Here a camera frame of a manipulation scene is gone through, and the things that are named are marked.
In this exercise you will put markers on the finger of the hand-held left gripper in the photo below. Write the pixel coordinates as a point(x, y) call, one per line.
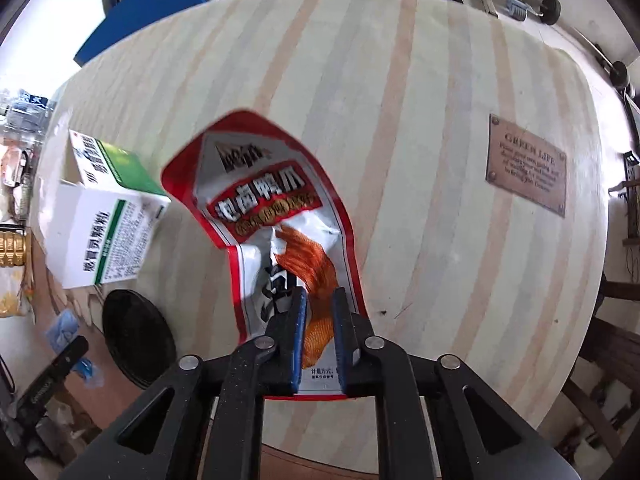
point(55, 370)

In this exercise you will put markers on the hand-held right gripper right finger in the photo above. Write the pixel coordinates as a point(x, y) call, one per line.
point(341, 340)

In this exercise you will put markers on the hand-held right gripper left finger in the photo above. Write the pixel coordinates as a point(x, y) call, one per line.
point(298, 340)

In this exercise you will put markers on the red white snack packet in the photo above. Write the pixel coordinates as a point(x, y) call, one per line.
point(250, 185)

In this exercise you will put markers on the blue cartoon packet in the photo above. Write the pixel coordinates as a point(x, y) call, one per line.
point(65, 325)

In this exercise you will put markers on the yellow chips bag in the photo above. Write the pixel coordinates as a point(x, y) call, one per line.
point(12, 305)

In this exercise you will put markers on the black round dish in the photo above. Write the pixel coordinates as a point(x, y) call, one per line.
point(137, 335)

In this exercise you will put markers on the gold grenade-shaped bottle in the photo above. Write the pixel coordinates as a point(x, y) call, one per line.
point(11, 249)

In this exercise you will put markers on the brown table mat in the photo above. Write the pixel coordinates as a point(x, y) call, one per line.
point(320, 467)

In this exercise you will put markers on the green white medicine box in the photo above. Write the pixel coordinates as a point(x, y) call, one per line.
point(100, 230)

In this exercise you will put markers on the orange snack bag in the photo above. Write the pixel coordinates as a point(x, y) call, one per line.
point(15, 170)

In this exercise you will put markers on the striped tablecloth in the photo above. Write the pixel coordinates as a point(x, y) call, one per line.
point(425, 135)

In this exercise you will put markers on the blue label water bottle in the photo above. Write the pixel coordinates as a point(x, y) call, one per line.
point(20, 122)
point(30, 102)

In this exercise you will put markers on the brass plate label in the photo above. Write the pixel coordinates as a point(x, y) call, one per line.
point(527, 165)

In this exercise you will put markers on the brown wooden chair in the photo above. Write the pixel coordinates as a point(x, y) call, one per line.
point(615, 355)

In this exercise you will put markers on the blue panel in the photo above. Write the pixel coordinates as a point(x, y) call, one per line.
point(145, 10)

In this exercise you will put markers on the small grey blue device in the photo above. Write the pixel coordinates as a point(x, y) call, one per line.
point(516, 10)

